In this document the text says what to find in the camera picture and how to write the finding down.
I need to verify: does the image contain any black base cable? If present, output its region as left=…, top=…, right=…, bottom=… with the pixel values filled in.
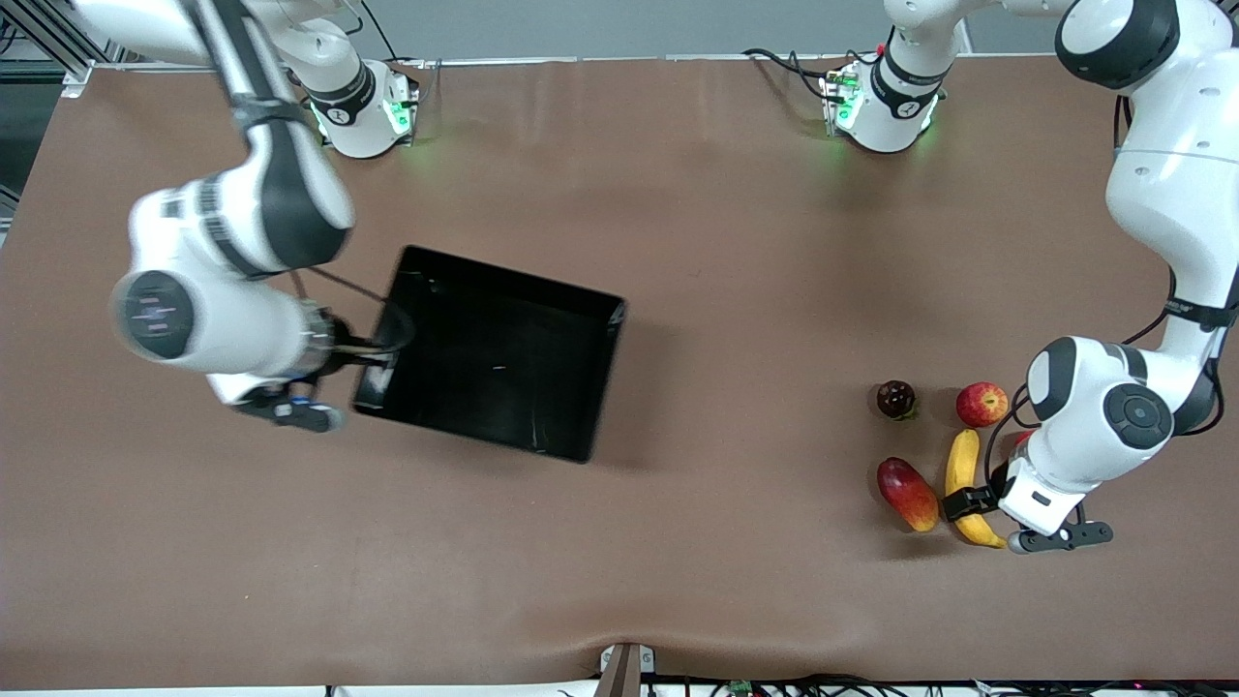
left=334, top=0, right=403, bottom=64
left=743, top=48, right=843, bottom=103

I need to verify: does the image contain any grey metal bracket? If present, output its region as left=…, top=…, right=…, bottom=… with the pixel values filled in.
left=595, top=642, right=657, bottom=697

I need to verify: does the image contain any aluminium frame profile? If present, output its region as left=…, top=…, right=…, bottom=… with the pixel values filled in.
left=0, top=0, right=98, bottom=93

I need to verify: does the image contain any black right base cable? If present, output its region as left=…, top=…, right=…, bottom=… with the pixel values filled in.
left=334, top=0, right=403, bottom=64

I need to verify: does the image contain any dark purple mangosteen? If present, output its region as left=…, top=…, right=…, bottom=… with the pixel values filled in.
left=876, top=379, right=918, bottom=421

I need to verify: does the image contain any black left base cable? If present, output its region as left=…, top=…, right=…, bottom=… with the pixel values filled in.
left=743, top=48, right=843, bottom=103

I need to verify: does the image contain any red yellow apple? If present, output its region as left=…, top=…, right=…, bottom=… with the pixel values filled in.
left=955, top=381, right=1010, bottom=428

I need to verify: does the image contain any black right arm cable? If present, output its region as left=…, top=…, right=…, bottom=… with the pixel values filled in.
left=290, top=266, right=417, bottom=354

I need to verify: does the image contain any yellow banana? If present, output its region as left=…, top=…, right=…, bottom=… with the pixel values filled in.
left=944, top=428, right=1008, bottom=550

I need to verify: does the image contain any red yellow mango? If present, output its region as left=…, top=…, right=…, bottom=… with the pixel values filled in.
left=877, top=457, right=941, bottom=532

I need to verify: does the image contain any black plastic box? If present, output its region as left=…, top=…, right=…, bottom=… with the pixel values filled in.
left=351, top=245, right=628, bottom=465

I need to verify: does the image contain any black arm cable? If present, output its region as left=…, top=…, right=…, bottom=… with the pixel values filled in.
left=982, top=92, right=1239, bottom=485
left=290, top=266, right=417, bottom=354

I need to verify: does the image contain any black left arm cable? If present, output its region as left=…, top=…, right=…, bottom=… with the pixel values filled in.
left=982, top=92, right=1239, bottom=485

